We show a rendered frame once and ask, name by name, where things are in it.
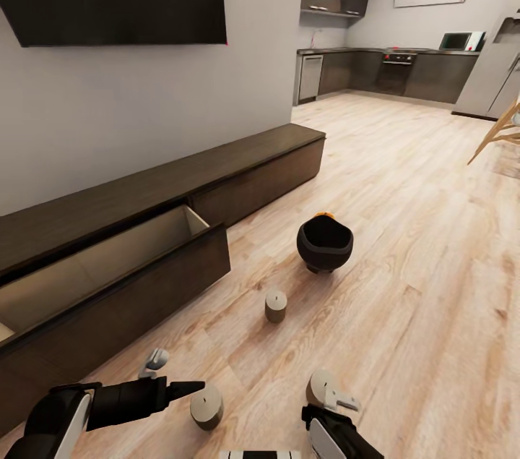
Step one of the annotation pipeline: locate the cauldron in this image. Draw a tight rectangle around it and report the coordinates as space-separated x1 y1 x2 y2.
297 213 353 273

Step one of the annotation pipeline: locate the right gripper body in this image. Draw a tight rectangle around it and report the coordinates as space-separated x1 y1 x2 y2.
305 403 322 430

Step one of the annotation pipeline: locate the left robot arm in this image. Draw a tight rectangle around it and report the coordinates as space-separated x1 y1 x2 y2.
5 348 206 459

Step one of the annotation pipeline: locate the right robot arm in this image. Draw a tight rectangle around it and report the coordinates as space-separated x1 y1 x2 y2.
301 386 385 459

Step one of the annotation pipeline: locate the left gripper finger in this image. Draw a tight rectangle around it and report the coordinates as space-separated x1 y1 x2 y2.
165 381 206 408

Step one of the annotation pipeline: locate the pillar candle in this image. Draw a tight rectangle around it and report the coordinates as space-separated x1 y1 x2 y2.
265 291 287 324
306 369 339 408
190 383 224 431

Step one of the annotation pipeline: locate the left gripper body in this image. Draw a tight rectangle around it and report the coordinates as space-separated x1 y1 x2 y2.
113 376 167 425

